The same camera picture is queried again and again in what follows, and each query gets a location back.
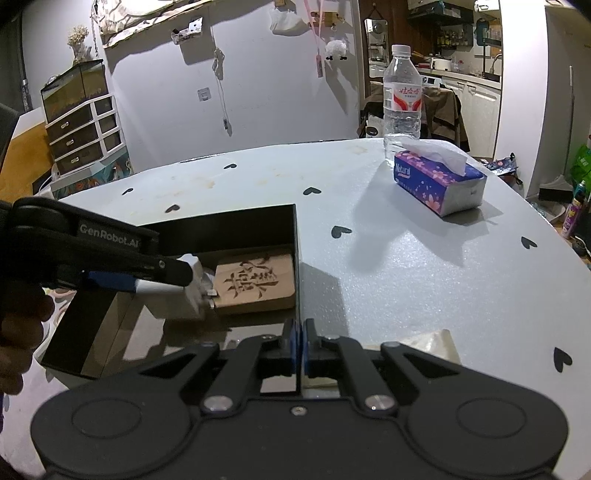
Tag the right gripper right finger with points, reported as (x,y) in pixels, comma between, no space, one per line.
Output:
(344,360)

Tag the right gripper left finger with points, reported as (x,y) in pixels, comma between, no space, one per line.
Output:
(253,360)

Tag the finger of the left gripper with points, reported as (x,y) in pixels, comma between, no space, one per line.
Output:
(158,269)
(126,283)

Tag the black cardboard box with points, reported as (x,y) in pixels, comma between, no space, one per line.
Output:
(212,238)

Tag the carved wooden block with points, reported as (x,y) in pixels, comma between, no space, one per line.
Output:
(255,283)

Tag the white power adapter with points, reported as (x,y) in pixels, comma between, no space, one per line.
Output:
(170,302)

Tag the person's left hand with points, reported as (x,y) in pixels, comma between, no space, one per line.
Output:
(23,315)

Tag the white drawer unit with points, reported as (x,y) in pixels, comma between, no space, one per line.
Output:
(85,134)

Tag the glass fish tank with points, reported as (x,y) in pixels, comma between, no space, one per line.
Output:
(83,81)

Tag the purple tissue box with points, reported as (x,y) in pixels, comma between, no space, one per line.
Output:
(439,175)

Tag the clear water bottle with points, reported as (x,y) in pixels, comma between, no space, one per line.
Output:
(402,101)

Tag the white sheep plush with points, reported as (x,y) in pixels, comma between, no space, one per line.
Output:
(336,50)

